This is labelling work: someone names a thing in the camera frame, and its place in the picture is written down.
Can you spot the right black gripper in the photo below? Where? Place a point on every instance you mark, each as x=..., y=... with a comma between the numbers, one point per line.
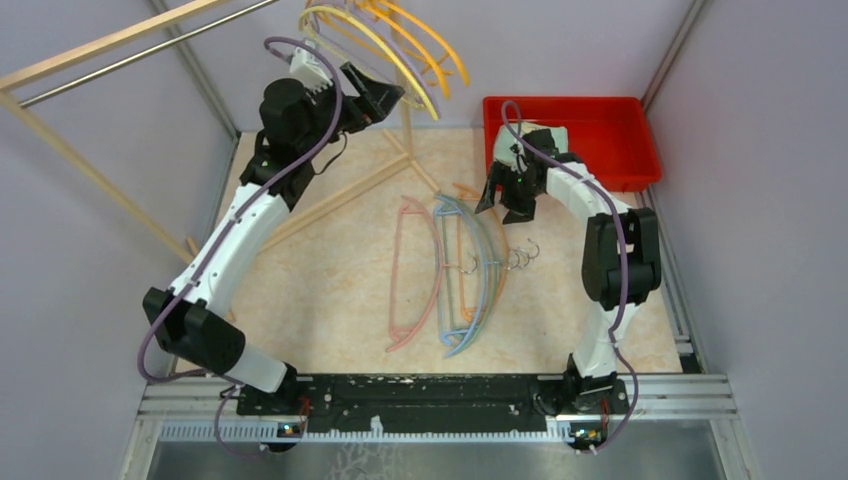
x=501, y=175

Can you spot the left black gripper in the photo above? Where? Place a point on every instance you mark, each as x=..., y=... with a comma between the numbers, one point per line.
x=374, y=100

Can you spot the pink wire hanger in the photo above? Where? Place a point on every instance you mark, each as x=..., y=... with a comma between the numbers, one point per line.
x=417, y=273

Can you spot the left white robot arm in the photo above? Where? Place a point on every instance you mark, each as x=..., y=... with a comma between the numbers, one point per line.
x=187, y=318

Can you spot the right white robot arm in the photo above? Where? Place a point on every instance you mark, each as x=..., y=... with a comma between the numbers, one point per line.
x=621, y=263

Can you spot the light green folded garment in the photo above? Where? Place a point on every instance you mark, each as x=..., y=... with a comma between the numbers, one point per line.
x=507, y=148

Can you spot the red plastic bin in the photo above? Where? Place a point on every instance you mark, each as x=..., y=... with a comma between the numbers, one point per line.
x=610, y=134

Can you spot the metal hanging rod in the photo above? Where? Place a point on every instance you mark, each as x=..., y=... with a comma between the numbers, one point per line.
x=162, y=21

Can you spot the orange wire hanger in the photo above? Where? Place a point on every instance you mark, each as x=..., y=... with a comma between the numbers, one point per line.
x=503, y=259

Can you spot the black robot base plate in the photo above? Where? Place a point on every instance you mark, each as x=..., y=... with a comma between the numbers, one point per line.
x=429, y=404

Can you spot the aluminium frame rail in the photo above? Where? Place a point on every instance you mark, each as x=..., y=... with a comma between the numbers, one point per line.
x=661, y=397

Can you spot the wooden clothes rack frame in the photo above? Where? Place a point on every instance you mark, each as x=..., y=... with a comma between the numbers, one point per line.
x=146, y=128

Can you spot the white cable duct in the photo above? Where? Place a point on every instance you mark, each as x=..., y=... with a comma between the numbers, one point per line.
x=269, y=432

